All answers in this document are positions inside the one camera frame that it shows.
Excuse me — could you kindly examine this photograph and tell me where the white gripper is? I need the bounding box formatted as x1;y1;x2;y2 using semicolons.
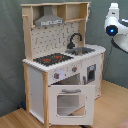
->
108;3;119;18

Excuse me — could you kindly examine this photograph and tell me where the black toy faucet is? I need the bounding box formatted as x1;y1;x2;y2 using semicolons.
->
66;32;83;50

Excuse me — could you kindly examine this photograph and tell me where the right red stove knob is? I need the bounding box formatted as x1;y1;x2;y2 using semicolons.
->
71;65;78;73

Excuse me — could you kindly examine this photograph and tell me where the grey ice dispenser panel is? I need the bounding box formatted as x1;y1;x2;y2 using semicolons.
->
87;65;96;83

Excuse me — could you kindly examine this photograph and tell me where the black toy stovetop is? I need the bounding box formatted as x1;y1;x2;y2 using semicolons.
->
34;53;71;66

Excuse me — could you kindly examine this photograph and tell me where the grey toy sink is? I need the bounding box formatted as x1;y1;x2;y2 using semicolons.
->
65;47;95;55

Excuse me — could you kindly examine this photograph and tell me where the grey range hood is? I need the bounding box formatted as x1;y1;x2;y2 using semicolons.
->
33;5;64;27

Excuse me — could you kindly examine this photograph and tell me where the wooden toy kitchen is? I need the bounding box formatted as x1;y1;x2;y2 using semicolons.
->
22;2;105;127

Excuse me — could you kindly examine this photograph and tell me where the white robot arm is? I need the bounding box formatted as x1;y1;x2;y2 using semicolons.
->
104;3;128;53

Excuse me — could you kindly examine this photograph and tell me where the white oven door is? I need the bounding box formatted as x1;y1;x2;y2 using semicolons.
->
49;85;95;125

